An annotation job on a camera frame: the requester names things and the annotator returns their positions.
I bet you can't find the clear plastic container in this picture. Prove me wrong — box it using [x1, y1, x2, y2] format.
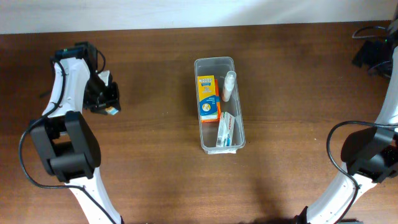
[194, 57, 246, 154]

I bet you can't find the white Panadol box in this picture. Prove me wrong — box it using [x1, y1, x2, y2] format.
[216, 112, 235, 147]

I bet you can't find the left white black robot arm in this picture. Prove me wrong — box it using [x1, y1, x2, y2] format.
[21, 42, 124, 223]

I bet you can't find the yellow blue Woods box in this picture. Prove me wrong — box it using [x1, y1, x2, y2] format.
[197, 75, 218, 123]

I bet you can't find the small gold-lid jar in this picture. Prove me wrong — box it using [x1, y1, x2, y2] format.
[105, 106, 119, 116]

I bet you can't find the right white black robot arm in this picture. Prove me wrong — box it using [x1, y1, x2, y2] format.
[292, 16, 397, 223]

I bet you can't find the orange medicine box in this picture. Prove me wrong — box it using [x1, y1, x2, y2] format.
[215, 79, 221, 121]

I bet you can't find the white spray bottle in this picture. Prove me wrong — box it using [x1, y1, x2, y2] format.
[221, 70, 236, 102]

